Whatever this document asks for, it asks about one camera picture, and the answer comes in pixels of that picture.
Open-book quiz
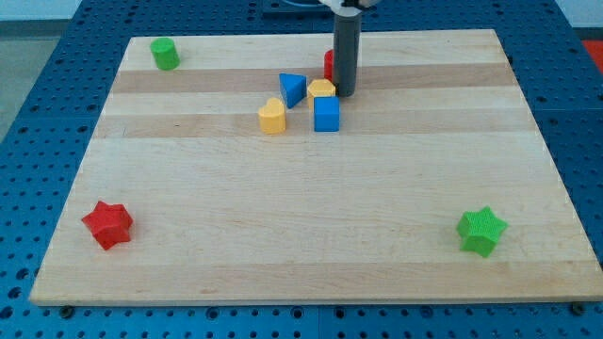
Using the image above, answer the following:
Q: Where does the green star block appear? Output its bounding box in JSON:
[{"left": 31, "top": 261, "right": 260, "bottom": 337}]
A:
[{"left": 456, "top": 206, "right": 508, "bottom": 258}]

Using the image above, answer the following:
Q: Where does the red cylinder block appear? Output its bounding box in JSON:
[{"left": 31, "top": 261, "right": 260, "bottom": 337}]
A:
[{"left": 323, "top": 49, "right": 334, "bottom": 82}]

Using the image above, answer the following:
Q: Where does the dark blue base plate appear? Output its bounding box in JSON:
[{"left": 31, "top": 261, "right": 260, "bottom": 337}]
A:
[{"left": 260, "top": 0, "right": 331, "bottom": 19}]

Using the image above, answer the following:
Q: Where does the wooden board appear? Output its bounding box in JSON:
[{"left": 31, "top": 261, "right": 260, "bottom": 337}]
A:
[{"left": 30, "top": 29, "right": 602, "bottom": 306}]

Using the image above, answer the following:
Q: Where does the yellow heart block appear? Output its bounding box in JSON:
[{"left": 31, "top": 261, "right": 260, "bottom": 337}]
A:
[{"left": 258, "top": 97, "right": 286, "bottom": 135}]

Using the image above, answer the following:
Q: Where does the blue cube block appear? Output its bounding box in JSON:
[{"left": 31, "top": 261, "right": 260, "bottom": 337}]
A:
[{"left": 314, "top": 96, "right": 340, "bottom": 132}]

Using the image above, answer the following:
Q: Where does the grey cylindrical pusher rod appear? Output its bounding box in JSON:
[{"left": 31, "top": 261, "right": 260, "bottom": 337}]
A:
[{"left": 333, "top": 9, "right": 362, "bottom": 97}]

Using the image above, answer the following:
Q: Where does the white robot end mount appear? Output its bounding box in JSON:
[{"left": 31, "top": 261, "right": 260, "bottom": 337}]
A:
[{"left": 318, "top": 0, "right": 379, "bottom": 16}]

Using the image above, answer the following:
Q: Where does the green cylinder block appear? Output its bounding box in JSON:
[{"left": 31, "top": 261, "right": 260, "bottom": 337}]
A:
[{"left": 150, "top": 37, "right": 180, "bottom": 71}]

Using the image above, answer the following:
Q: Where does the blue triangle block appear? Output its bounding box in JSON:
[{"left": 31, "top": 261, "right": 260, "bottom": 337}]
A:
[{"left": 279, "top": 73, "right": 307, "bottom": 108}]

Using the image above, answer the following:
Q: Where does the yellow hexagon block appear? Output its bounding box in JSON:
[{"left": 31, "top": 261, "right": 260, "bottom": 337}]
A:
[{"left": 307, "top": 79, "right": 336, "bottom": 111}]

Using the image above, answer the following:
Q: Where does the red star block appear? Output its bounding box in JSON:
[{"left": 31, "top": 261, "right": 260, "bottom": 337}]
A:
[{"left": 81, "top": 201, "right": 134, "bottom": 250}]

